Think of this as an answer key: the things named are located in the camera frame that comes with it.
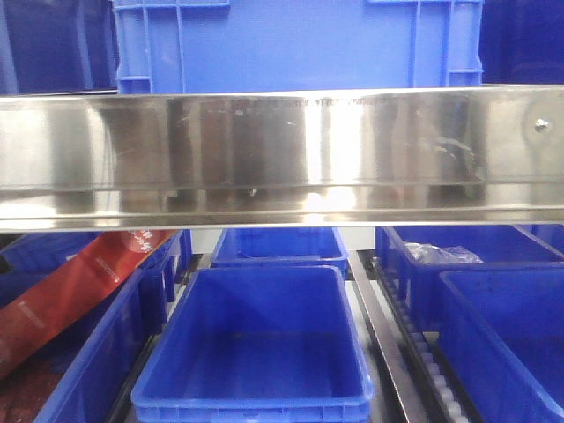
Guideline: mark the red foil bag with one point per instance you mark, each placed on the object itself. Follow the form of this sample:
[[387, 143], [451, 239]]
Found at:
[[52, 305]]

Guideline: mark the blue bin rear right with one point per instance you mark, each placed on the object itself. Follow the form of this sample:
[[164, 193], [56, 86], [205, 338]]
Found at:
[[499, 247]]

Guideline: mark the clear plastic bag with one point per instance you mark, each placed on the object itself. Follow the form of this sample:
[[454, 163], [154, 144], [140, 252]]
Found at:
[[425, 253]]

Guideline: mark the blue bin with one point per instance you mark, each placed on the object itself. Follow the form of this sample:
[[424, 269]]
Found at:
[[258, 344], [77, 376], [502, 334], [499, 247], [291, 246]]

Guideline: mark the large blue crate upper shelf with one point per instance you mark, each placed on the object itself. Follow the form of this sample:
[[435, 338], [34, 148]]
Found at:
[[273, 46]]

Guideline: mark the roller track rail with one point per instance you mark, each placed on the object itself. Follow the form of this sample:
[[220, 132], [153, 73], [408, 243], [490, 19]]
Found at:
[[413, 382]]

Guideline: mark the blue bin front right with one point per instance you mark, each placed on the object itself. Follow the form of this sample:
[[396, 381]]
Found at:
[[502, 334]]

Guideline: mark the blue bin front left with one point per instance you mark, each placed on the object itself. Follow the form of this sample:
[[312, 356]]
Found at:
[[77, 376]]

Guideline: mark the blue bin front centre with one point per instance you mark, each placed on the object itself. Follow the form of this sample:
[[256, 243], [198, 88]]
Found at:
[[258, 344]]

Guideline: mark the stainless steel shelf beam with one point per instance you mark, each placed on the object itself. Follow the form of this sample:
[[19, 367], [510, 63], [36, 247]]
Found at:
[[435, 156]]

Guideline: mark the blue bin rear centre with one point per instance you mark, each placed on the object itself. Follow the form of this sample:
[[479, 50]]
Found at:
[[291, 246]]

